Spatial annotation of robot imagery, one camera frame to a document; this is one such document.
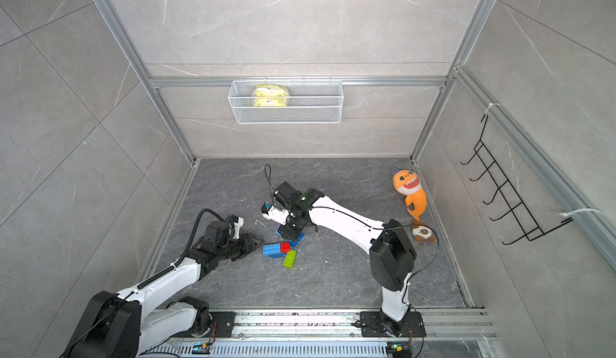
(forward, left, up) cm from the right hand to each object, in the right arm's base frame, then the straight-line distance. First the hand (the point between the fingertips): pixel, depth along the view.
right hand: (289, 231), depth 82 cm
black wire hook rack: (+1, -65, +19) cm, 68 cm away
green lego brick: (-6, 0, -10) cm, 12 cm away
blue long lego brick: (-4, +6, -6) cm, 10 cm away
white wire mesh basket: (+51, -8, +18) cm, 55 cm away
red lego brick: (-4, +2, -5) cm, 7 cm away
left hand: (0, +10, -5) cm, 11 cm away
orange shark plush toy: (+24, -50, -5) cm, 55 cm away
